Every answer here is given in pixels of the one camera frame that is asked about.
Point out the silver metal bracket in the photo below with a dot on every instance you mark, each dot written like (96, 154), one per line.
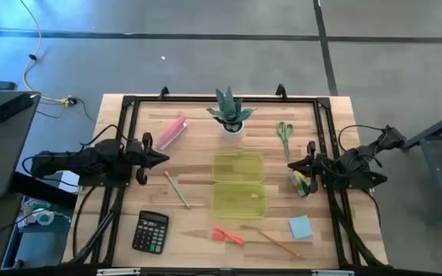
(332, 273)
(117, 271)

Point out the small colourful crayon box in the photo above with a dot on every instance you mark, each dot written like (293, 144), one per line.
(301, 186)

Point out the green pencil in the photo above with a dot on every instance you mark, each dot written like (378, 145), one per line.
(177, 189)

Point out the black aluminium table frame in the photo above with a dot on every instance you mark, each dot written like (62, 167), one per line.
(186, 99)

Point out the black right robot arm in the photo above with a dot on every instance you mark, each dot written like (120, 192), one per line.
(353, 165)

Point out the dark grey desk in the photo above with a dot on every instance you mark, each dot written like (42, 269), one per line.
(6, 153)

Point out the orange pencil with pink eraser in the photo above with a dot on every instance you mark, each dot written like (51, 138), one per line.
(280, 244)

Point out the translucent yellow-green pencil case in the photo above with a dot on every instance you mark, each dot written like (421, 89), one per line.
(238, 168)

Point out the blue-grey metal cart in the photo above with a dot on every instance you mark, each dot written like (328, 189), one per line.
(432, 180)

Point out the black frame clamp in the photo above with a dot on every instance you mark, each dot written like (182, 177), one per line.
(281, 91)
(163, 92)

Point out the blue sticky note pad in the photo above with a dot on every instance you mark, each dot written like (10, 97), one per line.
(301, 227)

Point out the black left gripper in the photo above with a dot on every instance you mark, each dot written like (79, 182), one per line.
(140, 155)

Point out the small yellow block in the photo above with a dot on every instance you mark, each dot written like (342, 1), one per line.
(254, 195)

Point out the pink and white stapler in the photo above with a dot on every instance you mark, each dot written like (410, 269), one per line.
(171, 133)

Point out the red eraser block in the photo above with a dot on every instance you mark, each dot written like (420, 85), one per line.
(218, 237)

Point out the blue storage bin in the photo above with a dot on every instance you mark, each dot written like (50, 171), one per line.
(37, 245)

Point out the black smartphone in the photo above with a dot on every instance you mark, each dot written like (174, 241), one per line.
(12, 107)

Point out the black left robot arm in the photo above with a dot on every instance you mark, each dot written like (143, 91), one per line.
(71, 163)

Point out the teal and white tape rolls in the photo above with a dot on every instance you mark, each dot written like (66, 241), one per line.
(44, 216)

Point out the black desk calculator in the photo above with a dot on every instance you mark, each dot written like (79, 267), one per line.
(150, 234)

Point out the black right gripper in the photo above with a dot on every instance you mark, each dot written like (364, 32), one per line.
(317, 166)

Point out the red pen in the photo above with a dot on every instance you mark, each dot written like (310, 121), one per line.
(230, 237)

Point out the black flat panel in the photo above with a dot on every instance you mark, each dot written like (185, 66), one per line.
(40, 189)

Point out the small white box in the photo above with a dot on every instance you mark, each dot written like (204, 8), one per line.
(69, 182)

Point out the potted succulent in white pot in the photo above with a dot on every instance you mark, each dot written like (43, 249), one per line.
(231, 111)

